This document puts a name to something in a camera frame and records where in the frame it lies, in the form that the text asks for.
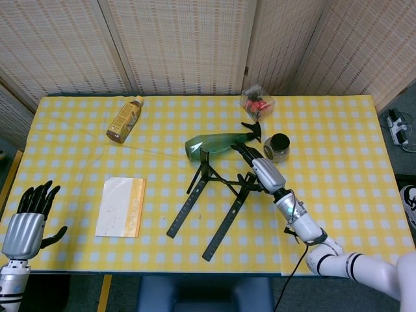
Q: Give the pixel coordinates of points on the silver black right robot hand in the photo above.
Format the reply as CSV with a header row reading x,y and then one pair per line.
x,y
268,175

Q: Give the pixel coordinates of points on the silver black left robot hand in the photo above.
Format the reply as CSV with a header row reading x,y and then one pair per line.
x,y
24,234

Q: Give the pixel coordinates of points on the black folding stand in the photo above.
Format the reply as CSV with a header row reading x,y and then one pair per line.
x,y
220,234

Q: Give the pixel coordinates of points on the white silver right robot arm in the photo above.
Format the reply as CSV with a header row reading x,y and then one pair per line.
x,y
325,260

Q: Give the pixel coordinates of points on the blue robot base seat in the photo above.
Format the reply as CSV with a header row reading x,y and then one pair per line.
x,y
204,295

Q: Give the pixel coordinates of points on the glass jar with black lid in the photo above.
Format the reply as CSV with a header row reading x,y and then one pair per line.
x,y
280,141

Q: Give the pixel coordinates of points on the yellow white checkered tablecloth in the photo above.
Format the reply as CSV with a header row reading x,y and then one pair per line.
x,y
325,182

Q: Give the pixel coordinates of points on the green plastic spray bottle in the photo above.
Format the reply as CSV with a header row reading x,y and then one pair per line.
x,y
211,146

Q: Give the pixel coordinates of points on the clear box with red clips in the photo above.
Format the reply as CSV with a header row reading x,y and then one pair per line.
x,y
258,104

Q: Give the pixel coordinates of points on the white yellow Lexicon notebook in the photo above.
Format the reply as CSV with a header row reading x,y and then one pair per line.
x,y
113,208

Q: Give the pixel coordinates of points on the white power strip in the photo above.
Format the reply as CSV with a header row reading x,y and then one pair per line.
x,y
397,128

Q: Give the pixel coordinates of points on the white black sneaker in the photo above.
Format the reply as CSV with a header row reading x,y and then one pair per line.
x,y
410,204

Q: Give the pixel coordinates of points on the amber tea bottle yellow label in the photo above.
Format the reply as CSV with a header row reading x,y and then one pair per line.
x,y
125,122

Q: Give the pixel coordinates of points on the woven folding room screen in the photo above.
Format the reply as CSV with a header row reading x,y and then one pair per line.
x,y
182,45

